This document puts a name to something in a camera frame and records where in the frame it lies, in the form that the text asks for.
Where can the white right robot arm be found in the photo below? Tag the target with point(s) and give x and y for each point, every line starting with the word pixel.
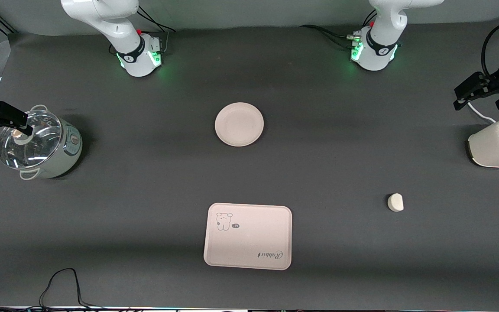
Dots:
pixel 102 17

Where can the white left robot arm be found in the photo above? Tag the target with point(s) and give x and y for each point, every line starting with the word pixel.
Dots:
pixel 381 43

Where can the white toaster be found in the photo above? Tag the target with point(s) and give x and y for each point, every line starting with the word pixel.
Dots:
pixel 498 147

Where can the glass pot lid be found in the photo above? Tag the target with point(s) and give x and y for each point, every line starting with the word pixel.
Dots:
pixel 33 149

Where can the pale green electric pot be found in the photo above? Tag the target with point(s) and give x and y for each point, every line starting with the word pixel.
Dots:
pixel 65 151

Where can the round cream plate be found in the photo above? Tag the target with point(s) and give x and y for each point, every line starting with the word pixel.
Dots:
pixel 239 124

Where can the cream rectangular rabbit tray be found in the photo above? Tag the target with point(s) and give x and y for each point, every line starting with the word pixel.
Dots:
pixel 249 242

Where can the white steamed bun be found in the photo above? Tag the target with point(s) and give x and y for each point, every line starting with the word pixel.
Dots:
pixel 395 202

